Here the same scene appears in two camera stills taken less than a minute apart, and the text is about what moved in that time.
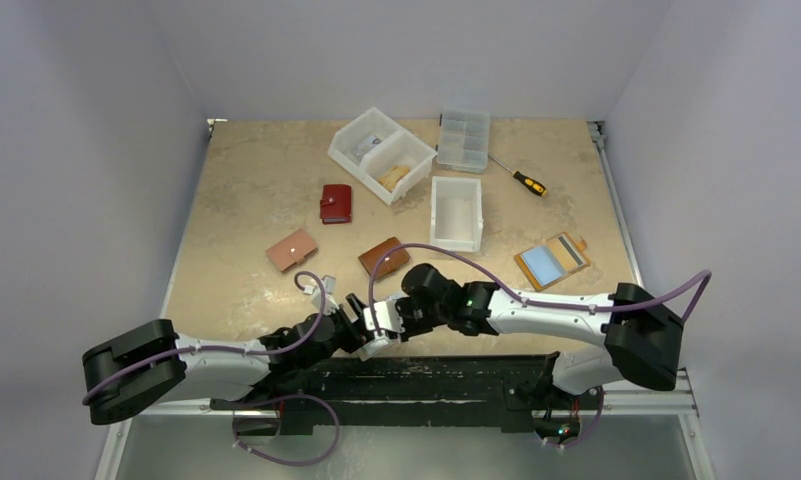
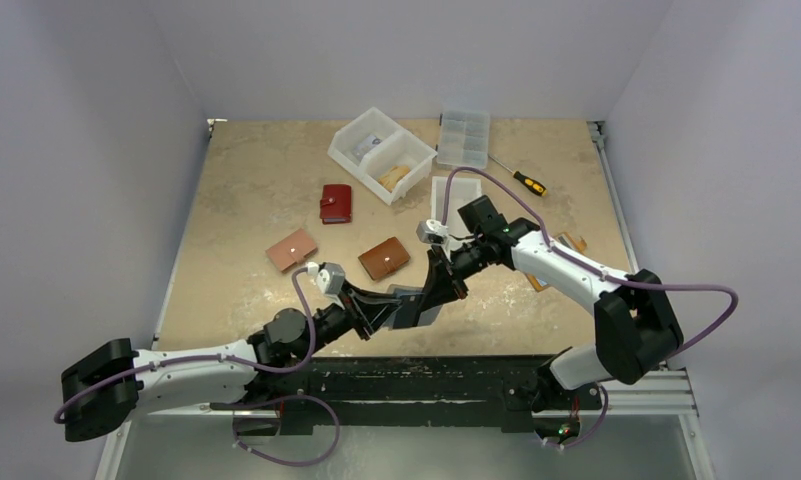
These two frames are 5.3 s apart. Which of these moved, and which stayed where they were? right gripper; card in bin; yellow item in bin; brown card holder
Moved: right gripper
Stayed: brown card holder; yellow item in bin; card in bin
